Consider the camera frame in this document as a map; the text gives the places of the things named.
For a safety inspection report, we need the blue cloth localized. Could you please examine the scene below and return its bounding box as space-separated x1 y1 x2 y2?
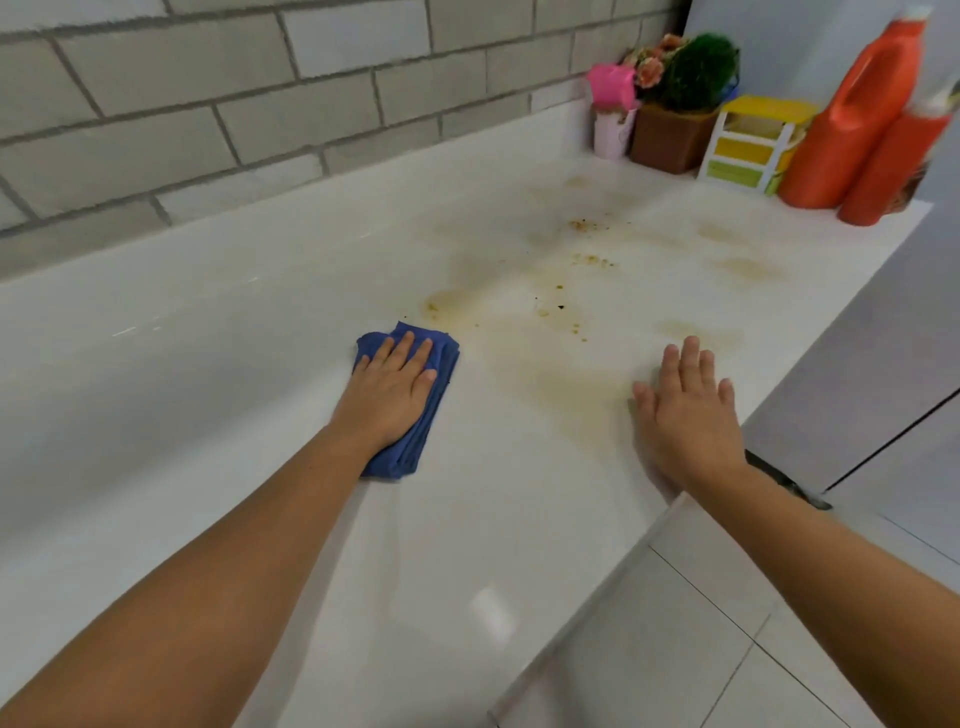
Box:
352 321 461 481

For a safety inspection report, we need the person's left hand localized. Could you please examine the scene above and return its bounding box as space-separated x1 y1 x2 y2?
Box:
328 329 439 460

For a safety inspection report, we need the person's left forearm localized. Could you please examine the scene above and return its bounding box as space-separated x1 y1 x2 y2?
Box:
0 425 376 728

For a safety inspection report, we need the person's right forearm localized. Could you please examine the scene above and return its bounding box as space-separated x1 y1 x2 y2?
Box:
693 463 960 728

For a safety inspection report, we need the brown tissue box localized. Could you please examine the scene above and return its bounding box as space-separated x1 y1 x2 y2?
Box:
628 101 725 176

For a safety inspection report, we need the person's right hand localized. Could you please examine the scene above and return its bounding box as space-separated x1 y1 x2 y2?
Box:
631 335 750 498

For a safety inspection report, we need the yellow mini drawer organizer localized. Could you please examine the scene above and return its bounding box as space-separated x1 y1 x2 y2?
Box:
696 95 820 198

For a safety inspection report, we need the orange plastic jug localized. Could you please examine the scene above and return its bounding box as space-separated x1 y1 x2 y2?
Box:
776 5 934 211

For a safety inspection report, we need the red squeeze bottle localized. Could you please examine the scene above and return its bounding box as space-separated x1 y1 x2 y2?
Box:
836 82 958 228

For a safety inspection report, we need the black coffee granules pouch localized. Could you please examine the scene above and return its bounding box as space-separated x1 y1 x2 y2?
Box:
884 78 960 217

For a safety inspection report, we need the white countertop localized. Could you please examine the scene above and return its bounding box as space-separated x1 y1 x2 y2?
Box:
0 97 935 728

